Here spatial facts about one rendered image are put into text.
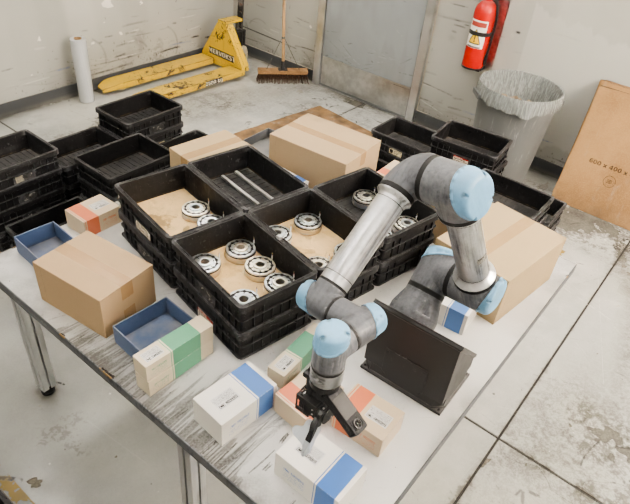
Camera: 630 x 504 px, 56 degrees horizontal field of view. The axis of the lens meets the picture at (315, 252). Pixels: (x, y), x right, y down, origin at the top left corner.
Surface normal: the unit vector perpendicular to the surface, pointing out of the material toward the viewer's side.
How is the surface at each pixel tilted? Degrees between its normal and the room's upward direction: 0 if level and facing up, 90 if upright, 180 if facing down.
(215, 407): 0
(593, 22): 90
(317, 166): 90
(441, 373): 90
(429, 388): 90
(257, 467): 0
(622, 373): 0
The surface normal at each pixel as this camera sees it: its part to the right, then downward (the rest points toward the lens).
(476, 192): 0.66, 0.29
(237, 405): 0.09, -0.79
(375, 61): -0.62, 0.44
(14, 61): 0.77, 0.44
